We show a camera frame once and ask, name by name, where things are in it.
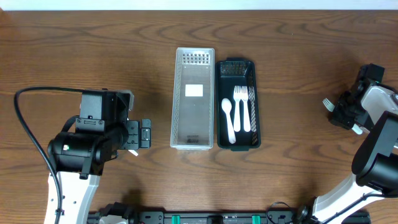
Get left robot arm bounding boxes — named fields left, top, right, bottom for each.
left=45, top=90, right=151, bottom=223

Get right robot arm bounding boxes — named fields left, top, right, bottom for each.
left=294, top=63, right=397, bottom=223

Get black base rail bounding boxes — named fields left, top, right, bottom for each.
left=86, top=202, right=371, bottom=224

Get left black cable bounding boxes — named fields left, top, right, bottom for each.
left=13, top=86, right=91, bottom=224

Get white plastic spoon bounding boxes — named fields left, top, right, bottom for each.
left=221, top=98, right=236, bottom=144

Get white label in basket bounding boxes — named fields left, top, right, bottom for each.
left=185, top=84, right=203, bottom=97

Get mint green plastic fork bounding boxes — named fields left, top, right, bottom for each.
left=322, top=98, right=363, bottom=135

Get white plastic fork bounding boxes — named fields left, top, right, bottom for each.
left=233, top=86, right=241, bottom=132
left=241, top=86, right=251, bottom=132

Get white spoon under left gripper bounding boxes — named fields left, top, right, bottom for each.
left=129, top=150, right=138, bottom=156

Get clear plastic basket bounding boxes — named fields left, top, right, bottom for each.
left=170, top=47, right=215, bottom=151

